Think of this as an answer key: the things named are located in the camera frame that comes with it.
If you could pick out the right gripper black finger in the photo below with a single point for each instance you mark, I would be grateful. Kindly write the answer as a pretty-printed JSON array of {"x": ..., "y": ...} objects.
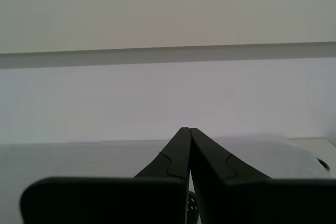
[
  {"x": 105, "y": 200},
  {"x": 262, "y": 200}
]

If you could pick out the beige horizontal wall panel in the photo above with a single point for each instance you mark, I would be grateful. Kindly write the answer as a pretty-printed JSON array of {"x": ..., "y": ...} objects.
[{"x": 168, "y": 19}]

